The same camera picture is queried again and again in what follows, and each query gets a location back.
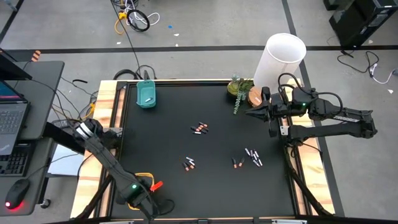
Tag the black keyboard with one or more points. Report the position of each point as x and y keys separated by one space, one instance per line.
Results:
x=14 y=163

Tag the black computer mouse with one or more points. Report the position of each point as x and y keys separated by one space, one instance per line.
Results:
x=17 y=193

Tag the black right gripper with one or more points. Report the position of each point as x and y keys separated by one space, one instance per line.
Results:
x=278 y=107

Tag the black desk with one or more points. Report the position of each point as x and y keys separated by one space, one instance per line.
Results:
x=43 y=93

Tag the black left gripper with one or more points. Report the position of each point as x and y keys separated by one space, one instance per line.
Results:
x=150 y=208

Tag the black equipment case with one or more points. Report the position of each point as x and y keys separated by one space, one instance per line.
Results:
x=357 y=21

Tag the red plastic clip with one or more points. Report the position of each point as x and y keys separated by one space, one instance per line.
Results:
x=156 y=186

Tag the black laptop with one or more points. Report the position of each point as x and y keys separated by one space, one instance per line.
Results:
x=12 y=121

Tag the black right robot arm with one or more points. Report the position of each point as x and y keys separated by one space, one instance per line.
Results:
x=351 y=118

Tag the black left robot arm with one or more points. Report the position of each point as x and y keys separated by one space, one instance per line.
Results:
x=105 y=158

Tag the black desk caster wheel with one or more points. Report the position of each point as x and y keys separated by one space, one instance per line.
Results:
x=45 y=203

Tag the white shade table lamp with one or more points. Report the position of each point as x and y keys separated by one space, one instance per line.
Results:
x=280 y=59

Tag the orange black striped marker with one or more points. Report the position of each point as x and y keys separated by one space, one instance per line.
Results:
x=36 y=56

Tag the black power adapter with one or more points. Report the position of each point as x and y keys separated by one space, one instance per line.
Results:
x=62 y=124

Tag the potted artificial succulent plant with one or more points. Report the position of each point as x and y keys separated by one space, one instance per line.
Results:
x=237 y=88

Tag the teal plastic bin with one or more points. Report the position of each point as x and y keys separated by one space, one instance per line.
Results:
x=143 y=93

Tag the light wooden table board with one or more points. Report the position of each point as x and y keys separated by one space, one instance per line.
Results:
x=321 y=177

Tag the black desk monitor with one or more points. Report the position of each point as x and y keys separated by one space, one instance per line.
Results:
x=11 y=70

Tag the dark grey side desk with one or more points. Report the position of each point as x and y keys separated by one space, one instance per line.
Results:
x=34 y=186

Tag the yellow plastic bin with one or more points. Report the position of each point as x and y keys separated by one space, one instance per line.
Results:
x=153 y=179

